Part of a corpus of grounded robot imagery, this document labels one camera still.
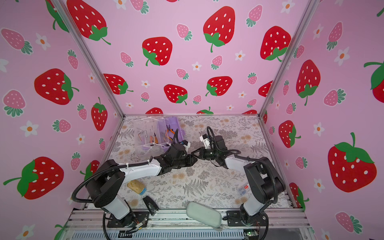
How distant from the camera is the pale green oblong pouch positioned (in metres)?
0.72

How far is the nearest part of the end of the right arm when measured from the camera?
0.70 meters

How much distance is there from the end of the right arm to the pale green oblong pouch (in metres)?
0.26
